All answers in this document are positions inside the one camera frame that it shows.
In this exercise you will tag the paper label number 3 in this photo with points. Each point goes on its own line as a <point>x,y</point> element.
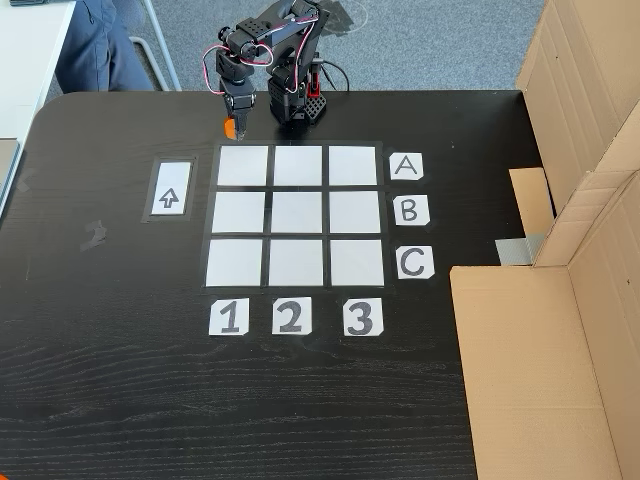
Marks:
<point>363,317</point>

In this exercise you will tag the person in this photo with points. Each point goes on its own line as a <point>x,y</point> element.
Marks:
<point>95,50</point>

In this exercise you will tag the white metal chair legs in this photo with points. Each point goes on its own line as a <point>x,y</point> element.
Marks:
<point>162,50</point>

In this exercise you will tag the white arrow paper sheet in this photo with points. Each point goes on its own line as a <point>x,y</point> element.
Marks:
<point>170,190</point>

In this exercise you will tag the white nine-square grid sheet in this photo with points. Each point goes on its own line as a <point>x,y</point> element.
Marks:
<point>295,215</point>

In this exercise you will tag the paper label letter C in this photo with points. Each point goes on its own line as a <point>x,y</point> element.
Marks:
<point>415,262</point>

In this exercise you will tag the paper label letter A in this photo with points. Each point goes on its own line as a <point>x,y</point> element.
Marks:
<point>406,167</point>

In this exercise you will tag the white desk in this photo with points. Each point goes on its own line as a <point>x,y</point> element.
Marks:
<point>25,60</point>

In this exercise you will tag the paper label number 1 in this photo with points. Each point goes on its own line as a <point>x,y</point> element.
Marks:
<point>228,317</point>

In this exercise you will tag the clear tape scraps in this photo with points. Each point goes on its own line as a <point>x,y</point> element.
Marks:
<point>94,235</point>

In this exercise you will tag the paper label letter B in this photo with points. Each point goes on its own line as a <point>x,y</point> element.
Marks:
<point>411,210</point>

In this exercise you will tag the black floor tape patch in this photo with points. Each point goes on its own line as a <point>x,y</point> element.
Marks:
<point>340,17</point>

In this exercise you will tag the grey tape patch on table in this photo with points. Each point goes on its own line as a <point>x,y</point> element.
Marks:
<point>517,249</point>

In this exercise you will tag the red black base clamp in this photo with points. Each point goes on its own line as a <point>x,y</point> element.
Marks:
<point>314,85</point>

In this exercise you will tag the round orange token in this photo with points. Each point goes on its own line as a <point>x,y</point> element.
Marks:
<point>228,129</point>

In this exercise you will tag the brown cardboard panel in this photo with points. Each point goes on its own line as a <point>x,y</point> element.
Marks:
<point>585,100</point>
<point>540,375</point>

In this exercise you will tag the paper label number 2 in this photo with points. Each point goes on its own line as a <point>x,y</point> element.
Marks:
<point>291,316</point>

